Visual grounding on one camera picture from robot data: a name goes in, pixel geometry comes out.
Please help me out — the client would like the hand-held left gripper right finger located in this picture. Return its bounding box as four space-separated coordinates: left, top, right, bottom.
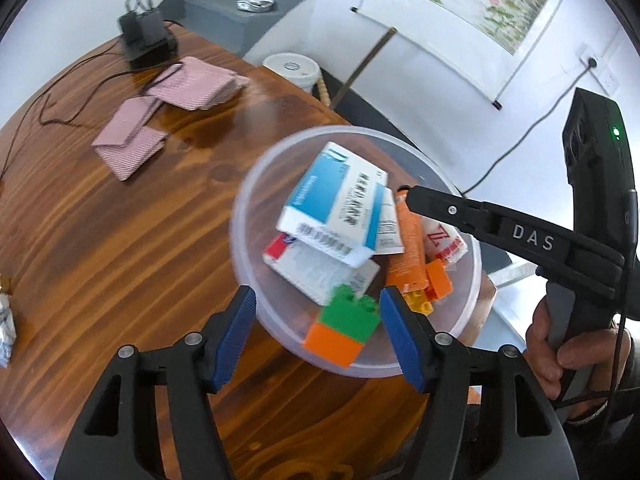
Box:
379 285 576 480

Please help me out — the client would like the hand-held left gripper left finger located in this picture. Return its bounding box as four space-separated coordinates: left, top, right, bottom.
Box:
54 285 258 480

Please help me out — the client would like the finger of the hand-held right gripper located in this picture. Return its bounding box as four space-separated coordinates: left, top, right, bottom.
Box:
404 185 627 306

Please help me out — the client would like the yellow building block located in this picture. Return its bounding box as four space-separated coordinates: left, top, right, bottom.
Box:
402 285 433 317

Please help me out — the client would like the white tissue packet red print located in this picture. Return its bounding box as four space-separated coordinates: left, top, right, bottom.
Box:
420 215 468 266

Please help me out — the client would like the green orange building block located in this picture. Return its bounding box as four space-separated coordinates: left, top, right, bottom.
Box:
302 284 379 367

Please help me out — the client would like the orange tube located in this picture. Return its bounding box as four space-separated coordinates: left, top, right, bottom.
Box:
387 187 428 291

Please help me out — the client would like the red white medicine box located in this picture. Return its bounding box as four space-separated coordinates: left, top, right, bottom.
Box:
263 234 382 306

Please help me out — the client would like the clear plastic bowl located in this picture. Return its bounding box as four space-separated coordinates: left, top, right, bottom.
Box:
229 126 483 378

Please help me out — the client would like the blue white medicine box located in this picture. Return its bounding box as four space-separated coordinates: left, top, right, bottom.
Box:
276 141 389 268

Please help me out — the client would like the wooden desktop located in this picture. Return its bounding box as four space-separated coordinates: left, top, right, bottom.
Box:
0 25 501 480

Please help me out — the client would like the person's right hand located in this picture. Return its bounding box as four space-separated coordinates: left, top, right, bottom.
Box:
525 297 636 426

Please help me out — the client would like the pink playing card stack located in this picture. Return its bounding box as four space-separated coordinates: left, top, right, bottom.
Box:
102 96 163 146
91 126 168 181

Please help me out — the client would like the brown wooden bar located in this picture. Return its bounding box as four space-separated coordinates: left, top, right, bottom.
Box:
331 27 398 109

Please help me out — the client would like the crumpled blue white packet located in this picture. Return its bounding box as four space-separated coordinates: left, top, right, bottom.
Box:
0 292 18 368

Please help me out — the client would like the pink striped cloth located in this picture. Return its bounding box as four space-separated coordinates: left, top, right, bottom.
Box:
147 56 251 112

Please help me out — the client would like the white plastic bucket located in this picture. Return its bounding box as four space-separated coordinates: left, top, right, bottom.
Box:
262 52 321 93

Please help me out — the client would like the grey staircase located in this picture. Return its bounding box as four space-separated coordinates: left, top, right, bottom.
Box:
165 0 326 58

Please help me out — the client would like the grey charger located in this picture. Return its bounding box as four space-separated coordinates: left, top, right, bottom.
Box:
137 0 165 45
118 0 143 45

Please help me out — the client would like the black wall plug cable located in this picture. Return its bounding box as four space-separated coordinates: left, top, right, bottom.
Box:
460 62 596 196

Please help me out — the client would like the white wall socket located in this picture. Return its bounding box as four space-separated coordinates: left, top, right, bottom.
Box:
577 45 621 93

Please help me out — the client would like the wall scroll painting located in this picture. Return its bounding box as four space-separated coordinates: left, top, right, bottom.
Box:
350 0 578 108

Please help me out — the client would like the short black cable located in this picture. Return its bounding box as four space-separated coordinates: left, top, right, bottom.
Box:
142 62 183 96

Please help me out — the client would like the looped black cable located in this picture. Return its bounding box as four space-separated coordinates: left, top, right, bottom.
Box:
0 70 138 181

